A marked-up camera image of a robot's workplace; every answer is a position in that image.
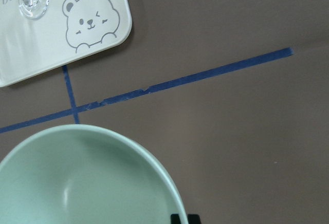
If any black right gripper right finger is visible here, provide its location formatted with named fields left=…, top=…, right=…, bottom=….
left=188, top=214, right=200, bottom=224

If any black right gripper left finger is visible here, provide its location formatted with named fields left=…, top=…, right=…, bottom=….
left=170, top=214, right=181, bottom=224

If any green bowl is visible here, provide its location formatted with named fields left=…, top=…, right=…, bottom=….
left=1, top=124, right=188, bottom=223

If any cream bear tray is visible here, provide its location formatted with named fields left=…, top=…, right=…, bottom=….
left=1, top=0, right=132, bottom=87

